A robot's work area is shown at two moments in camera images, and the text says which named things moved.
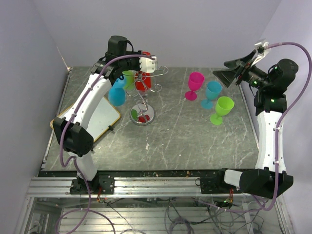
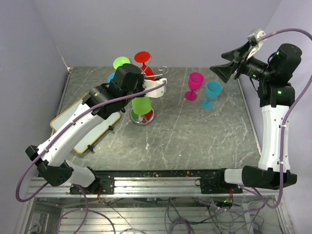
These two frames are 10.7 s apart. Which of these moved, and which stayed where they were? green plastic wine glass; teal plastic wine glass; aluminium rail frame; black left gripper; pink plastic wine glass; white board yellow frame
Moved: green plastic wine glass; black left gripper
Stayed: pink plastic wine glass; white board yellow frame; aluminium rail frame; teal plastic wine glass
